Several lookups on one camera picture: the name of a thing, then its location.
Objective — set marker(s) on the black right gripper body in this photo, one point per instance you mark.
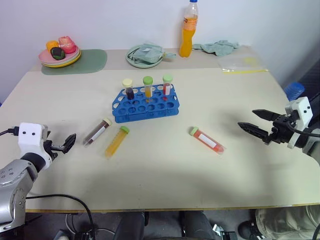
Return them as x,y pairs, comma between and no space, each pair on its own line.
282,128

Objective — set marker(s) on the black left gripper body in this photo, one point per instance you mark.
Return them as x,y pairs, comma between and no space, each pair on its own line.
50,150

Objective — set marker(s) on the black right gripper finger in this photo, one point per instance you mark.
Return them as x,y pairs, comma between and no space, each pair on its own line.
266,114
253,130

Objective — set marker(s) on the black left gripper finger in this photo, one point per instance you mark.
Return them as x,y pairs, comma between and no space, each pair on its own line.
69,143

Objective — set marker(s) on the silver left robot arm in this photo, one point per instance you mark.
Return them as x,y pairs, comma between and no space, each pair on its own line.
11,185

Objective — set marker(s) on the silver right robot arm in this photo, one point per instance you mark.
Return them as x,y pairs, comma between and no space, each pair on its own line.
312,140

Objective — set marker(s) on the dark liquid tube yellow cap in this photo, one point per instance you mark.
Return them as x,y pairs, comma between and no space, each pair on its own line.
129,92
97,132

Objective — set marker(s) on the orange liquid tube green cap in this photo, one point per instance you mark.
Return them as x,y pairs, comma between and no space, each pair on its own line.
116,142
148,88

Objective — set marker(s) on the red liquid tube green cap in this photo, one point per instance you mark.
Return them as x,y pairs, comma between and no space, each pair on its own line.
207,141
167,86

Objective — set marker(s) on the blue test tube rack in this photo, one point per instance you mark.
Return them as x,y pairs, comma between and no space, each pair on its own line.
147,110

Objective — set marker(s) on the blue ribbed cap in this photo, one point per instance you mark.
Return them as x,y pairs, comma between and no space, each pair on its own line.
295,90

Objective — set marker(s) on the clear zip bag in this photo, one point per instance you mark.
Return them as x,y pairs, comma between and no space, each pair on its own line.
241,65

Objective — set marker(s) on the yellow plate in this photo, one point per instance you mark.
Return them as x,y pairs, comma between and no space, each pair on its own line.
72,62

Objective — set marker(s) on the pale green cloth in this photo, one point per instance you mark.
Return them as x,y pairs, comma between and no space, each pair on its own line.
217,47

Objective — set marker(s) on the green placemat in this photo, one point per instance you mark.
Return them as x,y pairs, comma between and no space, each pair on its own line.
92,62

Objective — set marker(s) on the pink plate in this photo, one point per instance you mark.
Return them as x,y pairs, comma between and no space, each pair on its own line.
46,58

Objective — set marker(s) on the dark green toy fruit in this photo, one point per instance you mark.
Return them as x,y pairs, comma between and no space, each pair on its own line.
58,53

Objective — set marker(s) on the clear plastic bag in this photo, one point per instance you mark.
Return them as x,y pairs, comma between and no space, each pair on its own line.
287,222

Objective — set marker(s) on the red toy apple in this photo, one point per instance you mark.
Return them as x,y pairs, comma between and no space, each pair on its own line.
67,44

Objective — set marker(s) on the orange toy fruit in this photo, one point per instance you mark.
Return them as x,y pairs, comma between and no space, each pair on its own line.
51,45

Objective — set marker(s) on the dark rounded shape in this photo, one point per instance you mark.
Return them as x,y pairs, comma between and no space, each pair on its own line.
197,226
131,226

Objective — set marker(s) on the pale green plate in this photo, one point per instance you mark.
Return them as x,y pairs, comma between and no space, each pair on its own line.
143,65

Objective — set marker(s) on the orange soda bottle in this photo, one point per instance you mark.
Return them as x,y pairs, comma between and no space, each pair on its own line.
187,37

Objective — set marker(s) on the pale green pouch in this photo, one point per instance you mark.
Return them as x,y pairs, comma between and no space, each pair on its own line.
146,53

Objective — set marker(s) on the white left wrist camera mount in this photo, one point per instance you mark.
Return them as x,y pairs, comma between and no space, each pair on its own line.
30,140

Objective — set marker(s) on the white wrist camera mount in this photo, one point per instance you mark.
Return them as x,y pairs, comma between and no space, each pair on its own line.
302,106
30,140

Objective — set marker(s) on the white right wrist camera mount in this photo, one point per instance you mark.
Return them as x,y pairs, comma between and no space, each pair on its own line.
302,106

